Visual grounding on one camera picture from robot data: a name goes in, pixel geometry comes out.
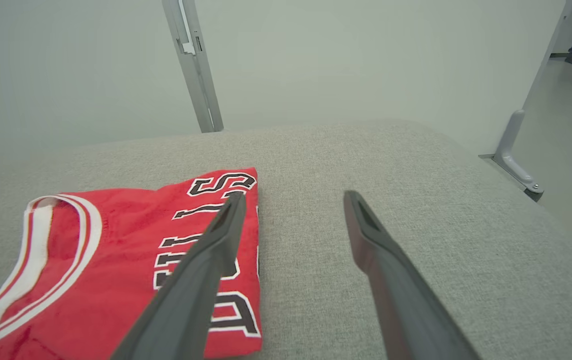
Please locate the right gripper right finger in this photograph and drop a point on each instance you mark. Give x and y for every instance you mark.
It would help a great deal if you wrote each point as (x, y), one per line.
(406, 305)

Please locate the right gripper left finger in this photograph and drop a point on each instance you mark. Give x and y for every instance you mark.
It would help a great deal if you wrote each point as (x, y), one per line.
(191, 290)

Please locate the red jersey shirt white sleeves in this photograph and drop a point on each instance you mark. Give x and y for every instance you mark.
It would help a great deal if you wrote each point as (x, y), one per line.
(106, 260)

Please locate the grey partition support foot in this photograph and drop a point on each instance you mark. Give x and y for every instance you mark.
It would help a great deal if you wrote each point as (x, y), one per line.
(508, 155)

